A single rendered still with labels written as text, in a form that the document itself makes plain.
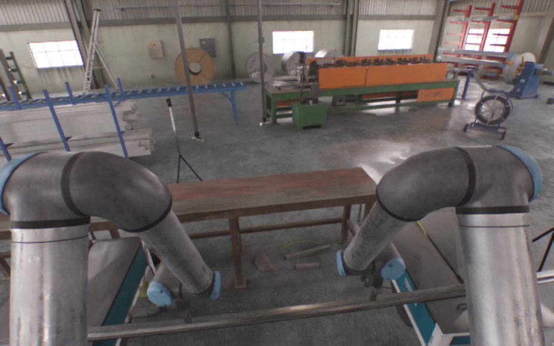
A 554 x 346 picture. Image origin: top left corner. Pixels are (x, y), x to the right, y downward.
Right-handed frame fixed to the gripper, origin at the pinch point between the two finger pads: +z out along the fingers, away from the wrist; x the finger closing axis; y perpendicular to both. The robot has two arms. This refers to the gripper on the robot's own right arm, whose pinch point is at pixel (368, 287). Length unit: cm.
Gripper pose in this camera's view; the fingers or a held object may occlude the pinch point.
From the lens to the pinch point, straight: 139.6
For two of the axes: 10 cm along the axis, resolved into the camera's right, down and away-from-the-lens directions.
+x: 1.1, 4.6, -8.8
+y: -9.9, 0.8, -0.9
